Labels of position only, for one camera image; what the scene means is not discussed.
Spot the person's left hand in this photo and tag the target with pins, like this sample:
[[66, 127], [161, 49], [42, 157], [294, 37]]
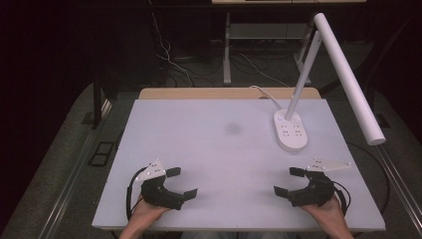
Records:
[[144, 214]]

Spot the aluminium rail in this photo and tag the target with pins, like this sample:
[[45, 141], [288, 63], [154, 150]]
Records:
[[401, 186], [71, 186]]

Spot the white foam board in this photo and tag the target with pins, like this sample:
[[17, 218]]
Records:
[[225, 186]]

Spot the white metal stand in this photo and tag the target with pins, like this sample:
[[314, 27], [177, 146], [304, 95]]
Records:
[[227, 66]]

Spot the person's right hand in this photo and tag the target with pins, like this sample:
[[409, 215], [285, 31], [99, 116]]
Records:
[[328, 215]]

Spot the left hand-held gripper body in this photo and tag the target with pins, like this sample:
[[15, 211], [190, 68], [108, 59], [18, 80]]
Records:
[[159, 194]]

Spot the white desk lamp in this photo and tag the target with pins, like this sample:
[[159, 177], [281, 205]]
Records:
[[348, 79]]

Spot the dark stand leg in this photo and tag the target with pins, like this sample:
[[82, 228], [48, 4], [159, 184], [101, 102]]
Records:
[[97, 106]]

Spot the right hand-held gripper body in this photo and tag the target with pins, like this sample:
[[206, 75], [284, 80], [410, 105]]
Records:
[[316, 192]]

